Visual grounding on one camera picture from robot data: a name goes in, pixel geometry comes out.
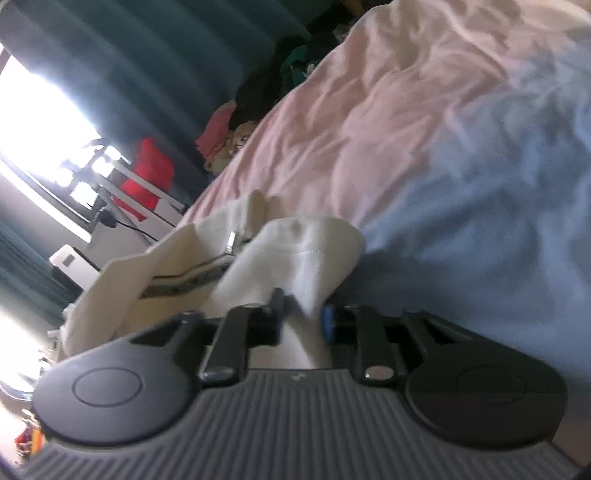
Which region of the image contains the cream zip-up jacket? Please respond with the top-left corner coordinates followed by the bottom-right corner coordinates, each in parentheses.
top-left (57, 191), bottom-right (365, 369)

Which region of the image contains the pile of dark clothes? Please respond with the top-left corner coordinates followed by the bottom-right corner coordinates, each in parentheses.
top-left (202, 0), bottom-right (394, 174)

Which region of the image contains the cosmetics clutter on table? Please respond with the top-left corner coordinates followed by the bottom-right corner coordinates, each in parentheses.
top-left (0, 322), bottom-right (66, 462)

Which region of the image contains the teal curtain left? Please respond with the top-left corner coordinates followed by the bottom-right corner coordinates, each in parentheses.
top-left (1, 222), bottom-right (76, 328)

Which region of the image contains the teal curtain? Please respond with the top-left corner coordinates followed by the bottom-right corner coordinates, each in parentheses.
top-left (1, 1), bottom-right (329, 196)
top-left (1, 222), bottom-right (76, 328)

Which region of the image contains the silver garment steamer stand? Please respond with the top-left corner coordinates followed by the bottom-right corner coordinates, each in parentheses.
top-left (64, 138), bottom-right (187, 221)

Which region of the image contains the red cloth on stand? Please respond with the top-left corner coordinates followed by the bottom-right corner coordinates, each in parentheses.
top-left (120, 138), bottom-right (175, 211)

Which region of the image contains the pink garment in pile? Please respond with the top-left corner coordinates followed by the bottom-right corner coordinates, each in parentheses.
top-left (195, 100), bottom-right (236, 162)

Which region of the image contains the teal curtain right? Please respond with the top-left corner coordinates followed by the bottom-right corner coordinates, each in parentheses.
top-left (1, 1), bottom-right (329, 196)

